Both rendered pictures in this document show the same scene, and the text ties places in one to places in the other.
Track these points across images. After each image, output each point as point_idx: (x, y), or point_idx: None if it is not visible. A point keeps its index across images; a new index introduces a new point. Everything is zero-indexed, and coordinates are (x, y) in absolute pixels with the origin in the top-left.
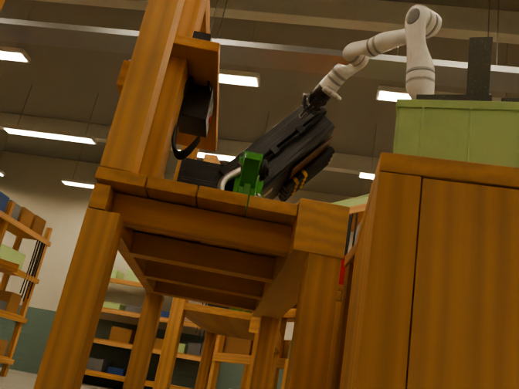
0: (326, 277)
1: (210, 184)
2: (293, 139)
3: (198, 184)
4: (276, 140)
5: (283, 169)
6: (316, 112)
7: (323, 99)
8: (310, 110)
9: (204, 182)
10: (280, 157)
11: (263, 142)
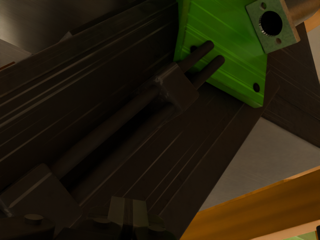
0: None
1: (271, 64)
2: (85, 137)
3: (291, 72)
4: (146, 170)
5: (94, 25)
6: (7, 232)
7: None
8: (115, 235)
9: (283, 74)
10: (119, 75)
11: (196, 164)
